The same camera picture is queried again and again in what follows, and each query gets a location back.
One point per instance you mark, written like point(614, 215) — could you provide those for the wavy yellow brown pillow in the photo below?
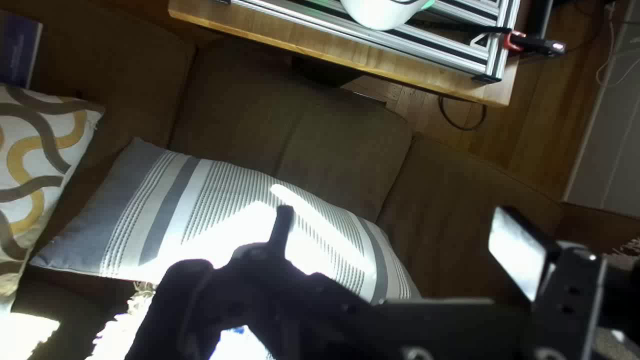
point(43, 141)

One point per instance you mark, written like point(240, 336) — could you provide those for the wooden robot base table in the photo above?
point(277, 22)

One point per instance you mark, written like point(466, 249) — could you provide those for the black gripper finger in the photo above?
point(285, 219)

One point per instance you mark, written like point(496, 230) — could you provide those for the grey white striped pillow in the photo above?
point(161, 207)

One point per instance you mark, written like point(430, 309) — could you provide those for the aluminium extrusion frame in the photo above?
point(461, 34)

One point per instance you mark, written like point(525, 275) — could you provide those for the brown fabric sofa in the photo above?
point(240, 103)

